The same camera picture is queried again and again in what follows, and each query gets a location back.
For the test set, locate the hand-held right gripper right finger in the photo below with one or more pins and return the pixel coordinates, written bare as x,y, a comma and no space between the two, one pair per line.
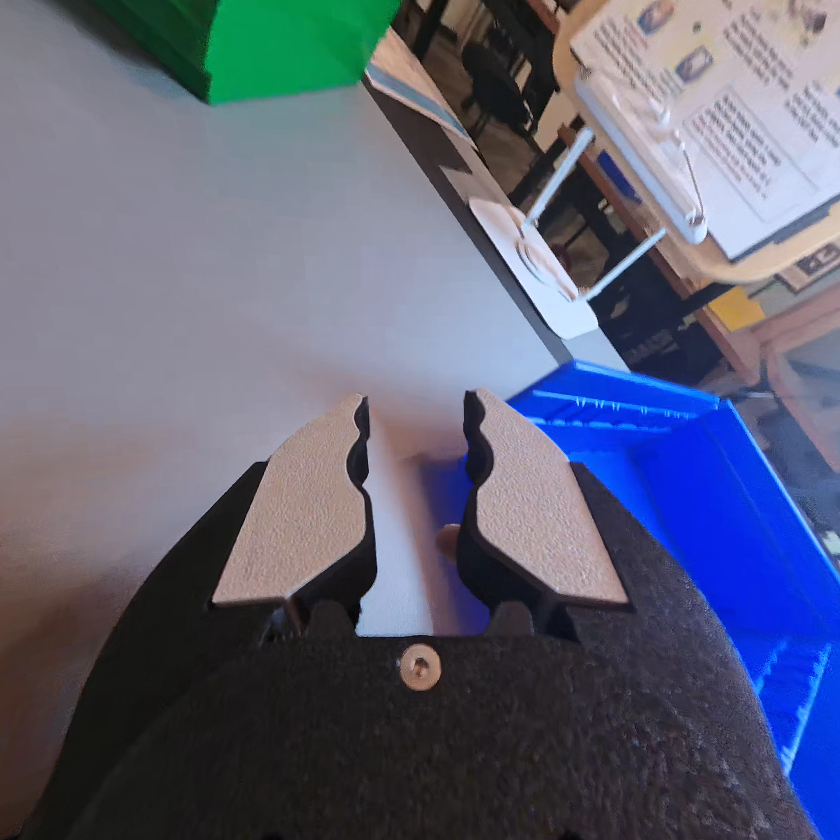
544,518

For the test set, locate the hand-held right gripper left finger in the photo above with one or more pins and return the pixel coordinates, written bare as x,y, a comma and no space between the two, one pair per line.
302,518

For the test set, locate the blue plastic bin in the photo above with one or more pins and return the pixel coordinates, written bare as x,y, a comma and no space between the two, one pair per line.
689,492

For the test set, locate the green plastic bin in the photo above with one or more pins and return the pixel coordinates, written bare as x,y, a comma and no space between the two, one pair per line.
282,46

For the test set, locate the person's right hand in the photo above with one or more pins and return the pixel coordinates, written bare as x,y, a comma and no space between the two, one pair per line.
448,541

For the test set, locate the printed marker sign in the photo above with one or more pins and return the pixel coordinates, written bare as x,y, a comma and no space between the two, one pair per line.
817,262

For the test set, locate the instruction sheet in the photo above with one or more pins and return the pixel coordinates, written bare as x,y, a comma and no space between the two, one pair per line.
741,131

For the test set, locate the black office chair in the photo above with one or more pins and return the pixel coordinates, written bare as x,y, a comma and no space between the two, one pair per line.
495,85

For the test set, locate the white paper label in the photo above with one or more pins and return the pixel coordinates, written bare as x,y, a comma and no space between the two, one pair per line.
413,85

